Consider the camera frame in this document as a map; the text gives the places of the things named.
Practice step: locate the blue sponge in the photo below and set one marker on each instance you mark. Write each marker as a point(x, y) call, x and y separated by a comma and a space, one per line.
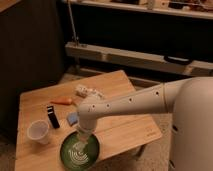
point(72, 118)

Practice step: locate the orange carrot toy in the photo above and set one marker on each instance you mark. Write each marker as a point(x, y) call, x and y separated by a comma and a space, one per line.
point(62, 101)

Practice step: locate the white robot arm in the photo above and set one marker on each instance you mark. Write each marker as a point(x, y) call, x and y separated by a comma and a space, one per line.
point(190, 101)

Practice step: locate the white crumpled object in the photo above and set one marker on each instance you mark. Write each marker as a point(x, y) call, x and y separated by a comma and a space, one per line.
point(84, 91)

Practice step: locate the green ceramic bowl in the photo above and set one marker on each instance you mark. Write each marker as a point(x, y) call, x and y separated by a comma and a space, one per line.
point(78, 157)

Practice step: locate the black handle on rail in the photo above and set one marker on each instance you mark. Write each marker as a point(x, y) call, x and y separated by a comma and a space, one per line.
point(179, 61)

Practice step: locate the wooden shelf rail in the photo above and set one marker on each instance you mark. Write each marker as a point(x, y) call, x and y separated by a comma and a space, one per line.
point(137, 59)

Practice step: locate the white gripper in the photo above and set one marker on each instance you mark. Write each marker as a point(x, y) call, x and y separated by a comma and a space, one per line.
point(83, 134)

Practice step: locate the black rectangular block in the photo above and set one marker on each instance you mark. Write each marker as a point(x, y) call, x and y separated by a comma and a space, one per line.
point(52, 117)

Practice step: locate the clear plastic cup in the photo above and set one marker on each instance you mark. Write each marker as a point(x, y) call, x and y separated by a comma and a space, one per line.
point(38, 131)

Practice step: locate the metal stand pole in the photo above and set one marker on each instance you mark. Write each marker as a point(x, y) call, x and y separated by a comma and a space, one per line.
point(72, 23)

